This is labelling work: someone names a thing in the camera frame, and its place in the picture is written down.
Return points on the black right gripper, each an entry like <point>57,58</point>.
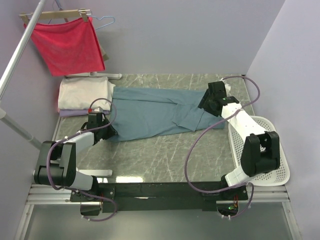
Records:
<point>203,104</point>

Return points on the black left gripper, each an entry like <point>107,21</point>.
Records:
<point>112,131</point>

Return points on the blue t shirt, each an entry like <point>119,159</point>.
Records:
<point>148,112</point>

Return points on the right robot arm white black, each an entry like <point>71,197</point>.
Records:
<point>261,148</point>

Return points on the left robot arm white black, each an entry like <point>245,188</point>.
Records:
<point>56,164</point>

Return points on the folded purple t shirt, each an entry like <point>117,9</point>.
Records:
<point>64,113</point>

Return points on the folded white t shirt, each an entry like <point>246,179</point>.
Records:
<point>83,93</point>

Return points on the tan cloth behind towel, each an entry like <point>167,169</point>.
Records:
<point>105,57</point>

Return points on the red towel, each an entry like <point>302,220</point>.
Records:
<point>69,48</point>

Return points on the black base beam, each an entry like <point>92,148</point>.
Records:
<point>147,196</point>

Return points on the grey metal clothes rack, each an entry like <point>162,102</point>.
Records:
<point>29,99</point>

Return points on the wooden clip hanger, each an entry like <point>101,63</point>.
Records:
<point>65,14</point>

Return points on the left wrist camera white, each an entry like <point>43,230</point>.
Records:
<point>95,110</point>

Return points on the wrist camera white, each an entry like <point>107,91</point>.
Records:
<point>227,86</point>
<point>95,110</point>

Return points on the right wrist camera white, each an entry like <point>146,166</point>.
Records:
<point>227,86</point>

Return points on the aluminium rail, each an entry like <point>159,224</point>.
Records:
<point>46,195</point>

